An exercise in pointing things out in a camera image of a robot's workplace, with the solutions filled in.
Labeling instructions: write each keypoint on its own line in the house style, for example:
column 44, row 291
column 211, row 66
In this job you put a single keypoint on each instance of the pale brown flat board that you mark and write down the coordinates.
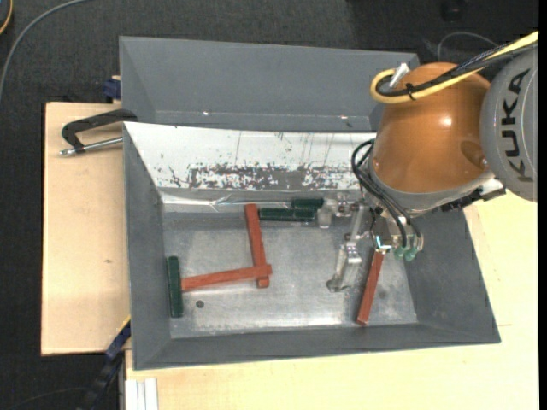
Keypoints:
column 85, row 229

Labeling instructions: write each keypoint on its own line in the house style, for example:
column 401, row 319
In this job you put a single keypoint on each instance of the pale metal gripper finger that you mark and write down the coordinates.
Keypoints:
column 353, row 255
column 344, row 208

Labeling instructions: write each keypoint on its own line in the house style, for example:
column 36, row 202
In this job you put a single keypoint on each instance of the red-brown flat block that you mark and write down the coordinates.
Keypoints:
column 254, row 237
column 370, row 288
column 222, row 277

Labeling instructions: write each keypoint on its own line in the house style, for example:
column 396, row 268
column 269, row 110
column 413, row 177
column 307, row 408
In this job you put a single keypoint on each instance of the grey metal bin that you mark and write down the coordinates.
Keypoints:
column 299, row 310

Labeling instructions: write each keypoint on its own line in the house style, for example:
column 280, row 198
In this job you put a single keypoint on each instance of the dark green flat block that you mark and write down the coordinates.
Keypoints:
column 286, row 214
column 307, row 203
column 175, row 286

